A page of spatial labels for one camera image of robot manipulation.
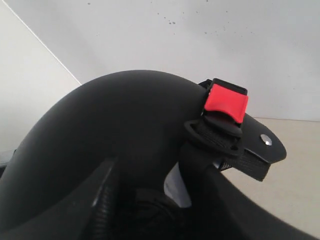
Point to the black helmet with tinted visor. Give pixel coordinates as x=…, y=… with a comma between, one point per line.
x=140, y=155

